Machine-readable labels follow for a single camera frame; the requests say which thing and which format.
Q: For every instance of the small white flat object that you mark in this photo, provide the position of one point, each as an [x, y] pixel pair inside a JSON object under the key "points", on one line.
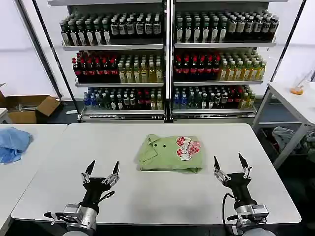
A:
{"points": [[71, 112]]}

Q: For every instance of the clear container with orange contents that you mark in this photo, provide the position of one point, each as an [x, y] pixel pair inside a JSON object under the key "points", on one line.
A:
{"points": [[297, 90]]}

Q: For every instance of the blue cloth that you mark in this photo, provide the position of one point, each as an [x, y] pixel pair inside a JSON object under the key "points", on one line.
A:
{"points": [[12, 145]]}

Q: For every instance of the pile of grey clothes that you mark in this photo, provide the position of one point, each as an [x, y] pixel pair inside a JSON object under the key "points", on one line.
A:
{"points": [[285, 137]]}

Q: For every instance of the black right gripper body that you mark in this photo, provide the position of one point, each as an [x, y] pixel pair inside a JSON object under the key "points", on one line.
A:
{"points": [[240, 188]]}

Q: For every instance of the black frame pole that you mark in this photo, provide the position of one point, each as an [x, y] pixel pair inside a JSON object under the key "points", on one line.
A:
{"points": [[288, 40], [39, 49], [55, 54]]}

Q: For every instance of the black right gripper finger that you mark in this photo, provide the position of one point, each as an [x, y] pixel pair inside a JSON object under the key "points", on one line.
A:
{"points": [[217, 168], [244, 163]]}

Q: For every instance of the green shirt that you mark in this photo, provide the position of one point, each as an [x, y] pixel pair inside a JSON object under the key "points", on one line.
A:
{"points": [[167, 157]]}

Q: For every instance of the shelf rack with bottles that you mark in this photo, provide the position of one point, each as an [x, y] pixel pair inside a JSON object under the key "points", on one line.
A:
{"points": [[118, 61], [221, 61]]}

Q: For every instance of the brown cardboard box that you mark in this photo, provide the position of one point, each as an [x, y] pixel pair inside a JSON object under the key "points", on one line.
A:
{"points": [[22, 110]]}

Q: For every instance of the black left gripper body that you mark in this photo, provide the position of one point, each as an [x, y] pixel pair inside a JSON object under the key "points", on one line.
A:
{"points": [[94, 189]]}

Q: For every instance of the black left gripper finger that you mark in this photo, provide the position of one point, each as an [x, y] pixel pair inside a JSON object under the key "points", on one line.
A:
{"points": [[113, 173], [89, 169]]}

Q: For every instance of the white side table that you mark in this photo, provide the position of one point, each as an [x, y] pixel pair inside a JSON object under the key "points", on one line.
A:
{"points": [[292, 103]]}

